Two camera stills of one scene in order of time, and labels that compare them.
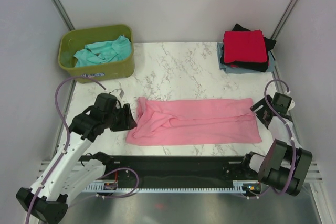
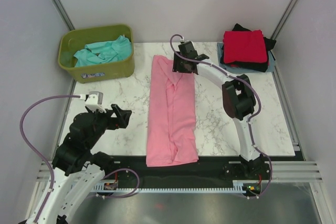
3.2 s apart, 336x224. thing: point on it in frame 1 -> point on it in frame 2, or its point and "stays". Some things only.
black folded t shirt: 262,66 stays
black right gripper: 259,112 -> 176,66
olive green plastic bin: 104,53 stays
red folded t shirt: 244,46 stays
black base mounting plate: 177,172 stays
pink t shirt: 177,121 -> 171,137
